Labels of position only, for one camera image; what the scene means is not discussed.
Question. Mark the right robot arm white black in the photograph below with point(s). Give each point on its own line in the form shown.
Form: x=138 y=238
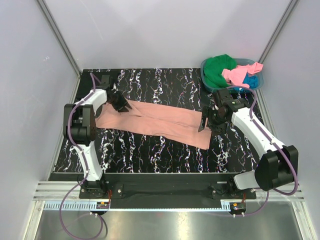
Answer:
x=277 y=168

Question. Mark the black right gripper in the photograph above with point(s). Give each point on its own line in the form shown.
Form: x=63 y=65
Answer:
x=208 y=112

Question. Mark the left orange connector box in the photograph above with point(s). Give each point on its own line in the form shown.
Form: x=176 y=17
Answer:
x=103 y=205

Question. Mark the bright pink t shirt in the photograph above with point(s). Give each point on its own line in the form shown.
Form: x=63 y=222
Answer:
x=250 y=69

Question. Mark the folded black t shirt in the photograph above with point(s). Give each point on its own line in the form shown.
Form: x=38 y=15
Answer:
x=100 y=77

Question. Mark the right orange connector box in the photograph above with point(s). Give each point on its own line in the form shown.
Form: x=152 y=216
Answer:
x=237 y=206

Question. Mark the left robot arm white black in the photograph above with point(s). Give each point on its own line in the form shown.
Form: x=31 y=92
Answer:
x=79 y=127

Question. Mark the blue plastic laundry basket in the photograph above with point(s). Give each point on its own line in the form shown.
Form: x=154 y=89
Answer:
x=239 y=61

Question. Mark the green t shirt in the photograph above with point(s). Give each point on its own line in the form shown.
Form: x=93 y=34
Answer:
x=214 y=67

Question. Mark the orange connector box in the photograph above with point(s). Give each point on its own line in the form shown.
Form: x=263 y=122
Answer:
x=103 y=205
x=237 y=206

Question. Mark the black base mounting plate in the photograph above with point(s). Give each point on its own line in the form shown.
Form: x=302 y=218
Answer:
x=162 y=191

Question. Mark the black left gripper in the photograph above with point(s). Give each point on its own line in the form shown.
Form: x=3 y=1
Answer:
x=121 y=107

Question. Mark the blue t shirt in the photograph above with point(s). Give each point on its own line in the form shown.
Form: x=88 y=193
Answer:
x=245 y=81

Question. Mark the dusty pink t shirt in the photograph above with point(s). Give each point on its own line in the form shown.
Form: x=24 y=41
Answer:
x=174 y=123

